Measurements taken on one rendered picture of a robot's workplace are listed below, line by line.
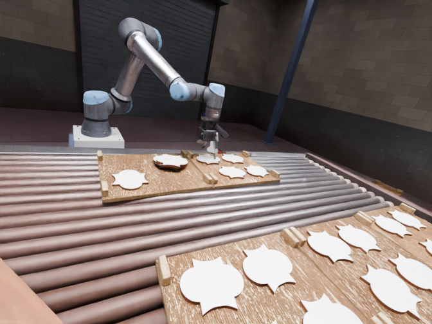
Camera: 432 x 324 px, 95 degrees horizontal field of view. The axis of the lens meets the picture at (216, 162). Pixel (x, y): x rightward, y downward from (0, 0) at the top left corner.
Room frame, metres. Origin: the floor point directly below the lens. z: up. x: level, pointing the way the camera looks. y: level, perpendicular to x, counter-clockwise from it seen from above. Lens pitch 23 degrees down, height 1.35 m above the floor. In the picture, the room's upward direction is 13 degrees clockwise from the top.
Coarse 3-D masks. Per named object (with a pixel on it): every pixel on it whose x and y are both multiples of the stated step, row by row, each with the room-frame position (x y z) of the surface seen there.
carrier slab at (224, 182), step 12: (240, 156) 1.18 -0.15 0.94; (204, 168) 0.89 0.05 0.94; (216, 168) 0.92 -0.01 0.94; (240, 168) 0.99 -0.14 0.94; (264, 168) 1.06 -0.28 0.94; (228, 180) 0.82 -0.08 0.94; (240, 180) 0.85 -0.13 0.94; (252, 180) 0.88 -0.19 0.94; (264, 180) 0.91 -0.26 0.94; (276, 180) 0.95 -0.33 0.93
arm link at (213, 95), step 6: (210, 84) 0.97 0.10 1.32; (216, 84) 0.96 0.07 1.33; (210, 90) 0.96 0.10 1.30; (216, 90) 0.95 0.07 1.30; (222, 90) 0.96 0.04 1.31; (204, 96) 0.96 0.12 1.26; (210, 96) 0.95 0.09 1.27; (216, 96) 0.95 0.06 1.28; (222, 96) 0.97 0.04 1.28; (210, 102) 0.95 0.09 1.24; (216, 102) 0.95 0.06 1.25; (210, 108) 0.95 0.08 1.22; (216, 108) 0.95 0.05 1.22
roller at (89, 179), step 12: (324, 168) 1.36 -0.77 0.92; (0, 180) 0.50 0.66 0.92; (12, 180) 0.52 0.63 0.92; (24, 180) 0.53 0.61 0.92; (36, 180) 0.54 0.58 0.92; (48, 180) 0.56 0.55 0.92; (60, 180) 0.57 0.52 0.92; (72, 180) 0.59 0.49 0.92; (84, 180) 0.61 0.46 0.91; (96, 180) 0.63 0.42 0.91
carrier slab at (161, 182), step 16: (112, 160) 0.77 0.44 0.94; (128, 160) 0.80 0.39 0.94; (144, 160) 0.83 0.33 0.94; (160, 176) 0.72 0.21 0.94; (176, 176) 0.75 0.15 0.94; (192, 176) 0.78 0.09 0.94; (112, 192) 0.55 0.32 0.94; (128, 192) 0.56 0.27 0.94; (144, 192) 0.59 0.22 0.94; (160, 192) 0.61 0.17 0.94; (176, 192) 0.64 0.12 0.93
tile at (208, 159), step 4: (200, 156) 1.01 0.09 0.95; (204, 156) 1.02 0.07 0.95; (208, 156) 1.03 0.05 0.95; (212, 156) 1.05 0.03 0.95; (200, 160) 0.95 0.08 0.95; (204, 160) 0.97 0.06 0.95; (208, 160) 0.98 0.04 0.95; (212, 160) 0.99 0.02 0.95; (216, 160) 1.00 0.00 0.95; (208, 164) 0.94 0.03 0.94; (212, 164) 0.96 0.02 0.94; (216, 164) 0.97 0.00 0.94
